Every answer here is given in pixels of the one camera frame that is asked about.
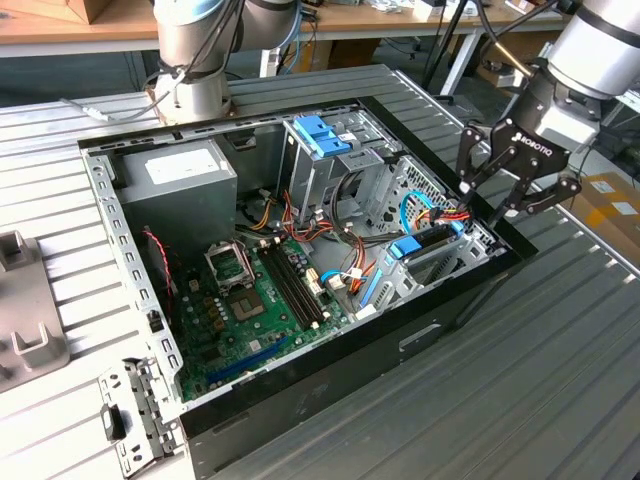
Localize wooden box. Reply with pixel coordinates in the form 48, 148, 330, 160
34, 0, 109, 25

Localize metal disk bay cage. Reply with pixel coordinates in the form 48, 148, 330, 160
357, 154, 506, 321

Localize hard disk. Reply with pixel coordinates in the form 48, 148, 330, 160
358, 219, 467, 307

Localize metal hinged slot bracket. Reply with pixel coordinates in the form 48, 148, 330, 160
97, 355, 184, 479

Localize black open PC case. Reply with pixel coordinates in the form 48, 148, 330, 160
77, 94, 540, 479

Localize yellow black wires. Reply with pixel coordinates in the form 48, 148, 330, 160
248, 192, 275, 232

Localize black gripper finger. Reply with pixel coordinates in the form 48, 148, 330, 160
486, 157, 585, 230
454, 124, 517, 222

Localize grey power supply box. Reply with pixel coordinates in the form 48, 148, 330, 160
117, 138, 239, 251

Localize black RAM slot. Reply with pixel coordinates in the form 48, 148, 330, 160
264, 245, 316, 329
271, 243, 322, 325
277, 241, 329, 321
258, 247, 310, 331

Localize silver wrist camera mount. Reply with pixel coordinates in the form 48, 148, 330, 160
537, 106, 600, 152

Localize blue data wire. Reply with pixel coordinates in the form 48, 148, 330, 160
399, 189, 434, 235

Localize black tripod pole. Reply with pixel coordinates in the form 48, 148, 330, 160
422, 0, 471, 96

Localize blue wire with white plug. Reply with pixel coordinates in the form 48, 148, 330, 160
319, 268, 369, 291

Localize blue expansion slot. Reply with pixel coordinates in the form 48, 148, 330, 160
207, 335, 290, 386

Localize CPU socket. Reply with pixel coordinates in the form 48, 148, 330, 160
228, 293, 265, 324

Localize metal optical bay cage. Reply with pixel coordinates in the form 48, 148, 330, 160
277, 109, 401, 236

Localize red yellow power wire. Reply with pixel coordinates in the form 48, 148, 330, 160
414, 206, 474, 227

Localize thin metal locking lever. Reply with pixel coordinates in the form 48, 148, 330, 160
237, 239, 256, 286

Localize black round cables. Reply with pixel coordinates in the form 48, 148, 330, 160
329, 169, 374, 246

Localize wooden desk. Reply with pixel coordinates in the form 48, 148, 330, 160
0, 0, 571, 96

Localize cable with silver plug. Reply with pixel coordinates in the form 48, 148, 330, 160
62, 96, 157, 122

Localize metal socket cover frame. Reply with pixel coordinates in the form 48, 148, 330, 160
203, 241, 255, 297

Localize blue plastic bay latch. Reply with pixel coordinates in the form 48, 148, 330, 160
293, 115, 346, 157

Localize red black twisted wire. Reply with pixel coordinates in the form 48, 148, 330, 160
142, 228, 176, 301

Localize green motherboard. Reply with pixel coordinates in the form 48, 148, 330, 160
169, 234, 351, 404

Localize orange black wire bundle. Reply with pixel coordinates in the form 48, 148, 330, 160
280, 188, 377, 299

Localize grey parts rack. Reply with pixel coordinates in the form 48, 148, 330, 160
0, 230, 71, 396

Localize black case fan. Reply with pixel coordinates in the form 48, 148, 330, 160
142, 227, 177, 321

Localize brown cardboard box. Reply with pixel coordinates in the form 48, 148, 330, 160
569, 172, 640, 261

